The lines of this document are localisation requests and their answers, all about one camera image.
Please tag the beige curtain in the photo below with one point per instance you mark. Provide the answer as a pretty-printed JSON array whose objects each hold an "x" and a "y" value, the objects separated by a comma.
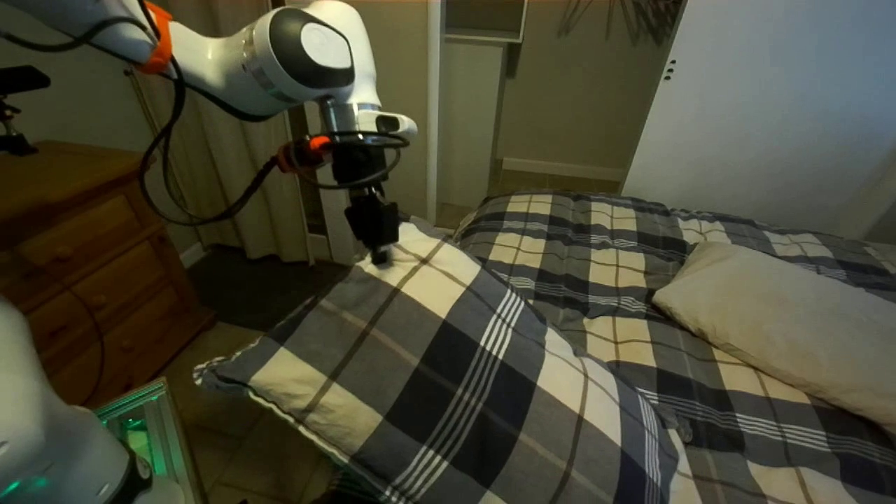
[{"x": 235, "y": 185}]

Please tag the cream pillow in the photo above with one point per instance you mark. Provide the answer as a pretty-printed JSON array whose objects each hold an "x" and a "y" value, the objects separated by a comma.
[{"x": 795, "y": 322}]

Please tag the dark spiky plant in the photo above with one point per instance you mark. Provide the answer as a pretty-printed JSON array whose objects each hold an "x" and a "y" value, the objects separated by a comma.
[{"x": 635, "y": 19}]

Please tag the green lit control box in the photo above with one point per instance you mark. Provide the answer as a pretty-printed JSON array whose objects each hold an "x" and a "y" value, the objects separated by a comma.
[{"x": 159, "y": 430}]

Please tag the white wardrobe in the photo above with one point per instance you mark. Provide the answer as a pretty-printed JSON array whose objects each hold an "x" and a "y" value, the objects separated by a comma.
[{"x": 774, "y": 112}]

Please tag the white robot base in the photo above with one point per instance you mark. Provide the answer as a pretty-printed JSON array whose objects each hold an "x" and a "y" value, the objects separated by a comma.
[{"x": 43, "y": 437}]

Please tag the dark floor mat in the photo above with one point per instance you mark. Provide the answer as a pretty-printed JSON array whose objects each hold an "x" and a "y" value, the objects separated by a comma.
[{"x": 254, "y": 285}]

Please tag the checked pillow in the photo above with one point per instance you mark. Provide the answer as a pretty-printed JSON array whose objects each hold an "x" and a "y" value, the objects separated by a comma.
[{"x": 439, "y": 374}]

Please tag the wooden dresser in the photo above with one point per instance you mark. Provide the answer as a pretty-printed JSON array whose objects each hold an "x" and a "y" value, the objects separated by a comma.
[{"x": 86, "y": 252}]

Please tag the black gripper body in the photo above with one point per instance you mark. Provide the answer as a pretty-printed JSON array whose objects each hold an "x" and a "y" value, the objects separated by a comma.
[{"x": 370, "y": 206}]

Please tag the white door frame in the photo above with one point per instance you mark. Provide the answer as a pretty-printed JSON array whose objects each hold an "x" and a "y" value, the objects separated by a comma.
[{"x": 435, "y": 121}]

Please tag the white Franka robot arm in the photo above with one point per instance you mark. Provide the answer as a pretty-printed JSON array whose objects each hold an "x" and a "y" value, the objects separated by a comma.
[{"x": 254, "y": 58}]

